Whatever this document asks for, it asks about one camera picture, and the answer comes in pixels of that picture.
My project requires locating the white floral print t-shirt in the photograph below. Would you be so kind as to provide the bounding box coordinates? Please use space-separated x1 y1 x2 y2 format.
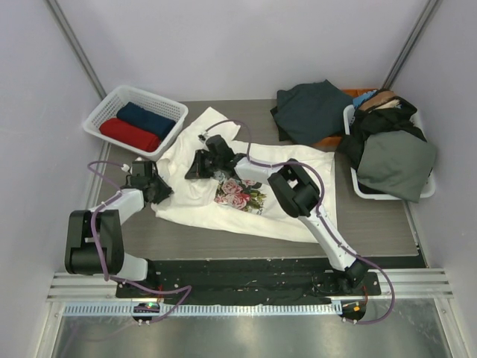
152 107 337 242

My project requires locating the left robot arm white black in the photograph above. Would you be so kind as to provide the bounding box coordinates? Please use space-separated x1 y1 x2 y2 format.
65 160 173 298

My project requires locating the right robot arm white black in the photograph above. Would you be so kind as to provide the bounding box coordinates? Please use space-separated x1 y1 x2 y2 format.
185 133 368 295

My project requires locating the rolled red t-shirt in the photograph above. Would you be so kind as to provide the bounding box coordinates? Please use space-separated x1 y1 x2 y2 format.
99 118 161 152

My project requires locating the rolled navy blue t-shirt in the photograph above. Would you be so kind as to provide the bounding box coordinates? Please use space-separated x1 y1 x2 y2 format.
116 102 176 139

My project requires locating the white plastic lattice basket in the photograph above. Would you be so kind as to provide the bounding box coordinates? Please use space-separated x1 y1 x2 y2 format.
83 85 189 160

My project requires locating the dark teal folded t-shirt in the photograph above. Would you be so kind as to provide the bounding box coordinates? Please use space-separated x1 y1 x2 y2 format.
271 80 353 145

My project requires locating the orange plastic tray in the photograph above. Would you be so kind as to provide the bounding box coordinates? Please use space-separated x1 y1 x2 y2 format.
312 88 374 151

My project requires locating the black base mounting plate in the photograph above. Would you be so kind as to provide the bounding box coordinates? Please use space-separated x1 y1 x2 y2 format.
70 255 383 305

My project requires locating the blue cloth in bin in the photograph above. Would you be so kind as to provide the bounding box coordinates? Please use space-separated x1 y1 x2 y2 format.
353 89 379 109

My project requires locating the tan beige garment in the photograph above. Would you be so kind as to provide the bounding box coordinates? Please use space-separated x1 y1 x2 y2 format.
358 89 398 111

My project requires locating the grey green t-shirt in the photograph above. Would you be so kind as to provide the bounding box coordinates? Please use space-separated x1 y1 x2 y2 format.
357 131 437 203

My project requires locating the black crumpled garment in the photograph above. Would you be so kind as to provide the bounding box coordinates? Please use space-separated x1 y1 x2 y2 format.
337 97 426 170

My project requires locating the white plastic laundry bin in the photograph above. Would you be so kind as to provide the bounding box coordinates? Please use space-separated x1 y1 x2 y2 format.
343 104 436 201

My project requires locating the slotted white cable duct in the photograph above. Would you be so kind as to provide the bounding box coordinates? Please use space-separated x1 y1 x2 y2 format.
63 301 342 318

